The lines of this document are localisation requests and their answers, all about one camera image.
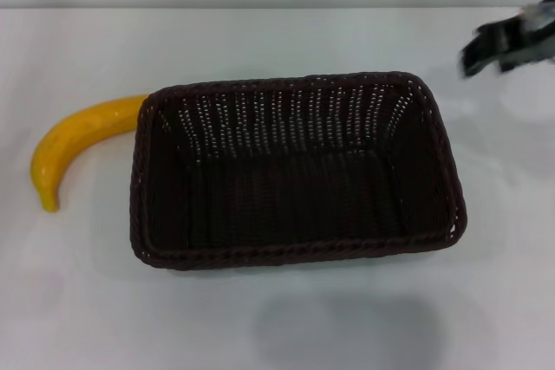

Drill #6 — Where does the yellow banana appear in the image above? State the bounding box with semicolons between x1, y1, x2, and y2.
29;94;151;214

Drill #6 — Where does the black woven plastic basket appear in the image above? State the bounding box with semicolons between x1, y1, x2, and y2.
128;69;470;271

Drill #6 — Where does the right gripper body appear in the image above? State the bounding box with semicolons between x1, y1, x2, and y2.
518;0;555;51

